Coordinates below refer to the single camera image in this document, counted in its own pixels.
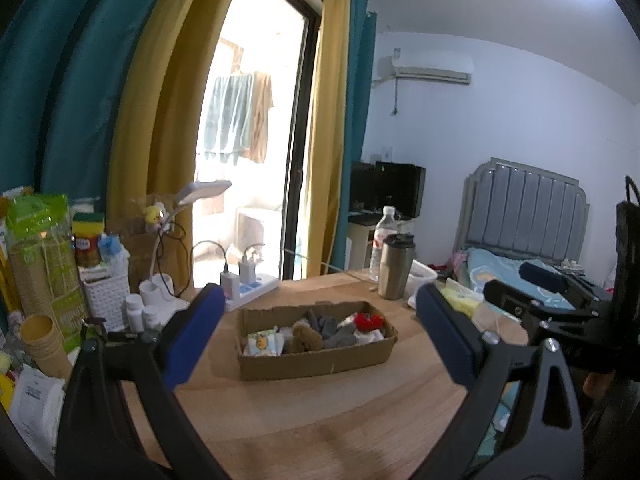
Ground white side table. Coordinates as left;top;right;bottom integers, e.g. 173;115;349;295
345;220;386;271

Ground green paper cup package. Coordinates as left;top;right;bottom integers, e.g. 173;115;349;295
5;192;86;356

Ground hanging brown shirt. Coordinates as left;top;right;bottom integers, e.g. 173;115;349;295
247;72;275;163

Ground steel tumbler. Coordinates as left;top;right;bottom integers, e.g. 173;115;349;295
377;232;417;301

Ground blue bed sheet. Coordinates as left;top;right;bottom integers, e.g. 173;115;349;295
452;247;616;311

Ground blue packets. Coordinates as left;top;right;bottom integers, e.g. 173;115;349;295
97;232;130;276

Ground red tin with yellow lid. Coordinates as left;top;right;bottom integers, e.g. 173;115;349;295
74;232;103;268

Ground white wipes pack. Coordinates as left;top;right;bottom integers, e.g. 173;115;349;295
7;365;66;466

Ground person's right forearm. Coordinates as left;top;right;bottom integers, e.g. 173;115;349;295
582;372;640;480

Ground white woven basket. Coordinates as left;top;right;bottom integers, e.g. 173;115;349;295
80;262;132;331

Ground cardboard box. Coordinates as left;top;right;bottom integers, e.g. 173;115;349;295
236;301;399;382

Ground red soft item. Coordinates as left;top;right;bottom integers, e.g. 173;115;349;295
354;312;385;332

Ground white power strip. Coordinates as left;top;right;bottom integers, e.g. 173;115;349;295
222;274;279;313

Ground yellow tissue pack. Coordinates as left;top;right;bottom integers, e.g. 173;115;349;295
442;279;486;318

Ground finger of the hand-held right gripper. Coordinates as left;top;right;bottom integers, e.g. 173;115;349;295
482;279;608;332
518;261;613;303

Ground white charger cable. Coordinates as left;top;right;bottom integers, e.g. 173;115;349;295
245;242;351;273

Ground stack of paper cups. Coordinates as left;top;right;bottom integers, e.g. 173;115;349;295
19;314;73;381

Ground black lamp cable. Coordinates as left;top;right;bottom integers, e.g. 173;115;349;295
156;222;193;298

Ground white desk lamp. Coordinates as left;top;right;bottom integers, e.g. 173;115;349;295
139;179;233;312

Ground yellow sponge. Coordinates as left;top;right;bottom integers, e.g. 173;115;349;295
72;212;106;236

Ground teal curtain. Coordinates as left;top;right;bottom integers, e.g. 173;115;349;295
0;0;181;201
332;0;378;273

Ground black charger cable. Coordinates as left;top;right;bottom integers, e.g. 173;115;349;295
191;240;228;273

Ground white packet with yellow print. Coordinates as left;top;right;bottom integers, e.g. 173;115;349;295
246;329;286;357

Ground hanging teal towel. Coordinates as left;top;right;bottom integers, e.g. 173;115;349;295
202;74;256;166

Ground black sliding door frame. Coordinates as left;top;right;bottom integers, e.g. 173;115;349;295
250;0;323;281

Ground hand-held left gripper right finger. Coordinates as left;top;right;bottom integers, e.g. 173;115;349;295
410;282;586;480

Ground white appliance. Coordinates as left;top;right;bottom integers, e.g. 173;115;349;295
235;207;281;261

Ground yellow curtain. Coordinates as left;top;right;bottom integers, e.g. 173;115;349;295
107;0;251;301
305;0;353;278

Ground grey padded headboard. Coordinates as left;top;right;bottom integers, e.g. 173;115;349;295
454;157;591;263

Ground grey sock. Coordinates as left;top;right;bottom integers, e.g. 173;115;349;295
305;308;358;350

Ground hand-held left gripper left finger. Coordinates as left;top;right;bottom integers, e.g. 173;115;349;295
55;282;236;480

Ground white air conditioner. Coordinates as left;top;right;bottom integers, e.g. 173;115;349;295
372;54;475;86

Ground brown plush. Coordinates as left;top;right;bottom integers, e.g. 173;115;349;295
284;321;324;354

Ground white charger with red light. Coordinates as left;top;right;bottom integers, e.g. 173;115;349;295
220;270;241;302

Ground white plastic container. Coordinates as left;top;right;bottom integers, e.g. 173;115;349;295
406;260;440;302

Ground clear water bottle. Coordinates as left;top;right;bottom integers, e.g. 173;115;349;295
369;206;398;282

